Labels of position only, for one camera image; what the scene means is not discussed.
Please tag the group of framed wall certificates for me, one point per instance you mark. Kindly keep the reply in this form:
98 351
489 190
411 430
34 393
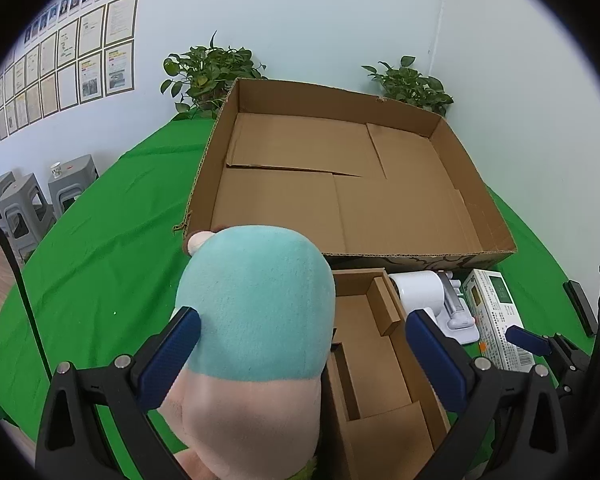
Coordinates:
90 55

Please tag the white and green packet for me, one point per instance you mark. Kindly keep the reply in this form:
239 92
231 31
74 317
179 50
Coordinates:
497 310

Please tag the small potted green plant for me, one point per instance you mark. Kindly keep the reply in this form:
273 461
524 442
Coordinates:
412 85

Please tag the white hair dryer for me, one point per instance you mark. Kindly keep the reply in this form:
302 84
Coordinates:
420 292

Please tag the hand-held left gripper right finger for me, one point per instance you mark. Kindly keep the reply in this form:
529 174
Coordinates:
440 360

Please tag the teal and pink plush toy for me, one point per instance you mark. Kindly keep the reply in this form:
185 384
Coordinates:
260 305

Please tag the small cardboard insert box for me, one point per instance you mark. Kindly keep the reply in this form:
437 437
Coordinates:
370 360

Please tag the grey plastic stool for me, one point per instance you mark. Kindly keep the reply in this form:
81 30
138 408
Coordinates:
22 210
0 185
75 180

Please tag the large potted green plant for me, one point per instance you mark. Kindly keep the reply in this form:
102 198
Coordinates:
205 72

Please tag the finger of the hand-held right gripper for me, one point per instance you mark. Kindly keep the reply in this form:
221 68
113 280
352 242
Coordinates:
527 338

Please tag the white paper cup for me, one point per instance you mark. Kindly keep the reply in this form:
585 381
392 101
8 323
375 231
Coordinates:
56 171

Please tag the large cardboard box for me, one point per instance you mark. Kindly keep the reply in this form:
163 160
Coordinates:
290 205

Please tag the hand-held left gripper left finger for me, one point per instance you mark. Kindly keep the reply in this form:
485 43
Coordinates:
175 355

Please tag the green tablecloth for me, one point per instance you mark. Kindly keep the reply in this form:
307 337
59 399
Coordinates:
105 260

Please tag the black rectangular device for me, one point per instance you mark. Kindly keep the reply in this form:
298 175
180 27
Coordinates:
579 307

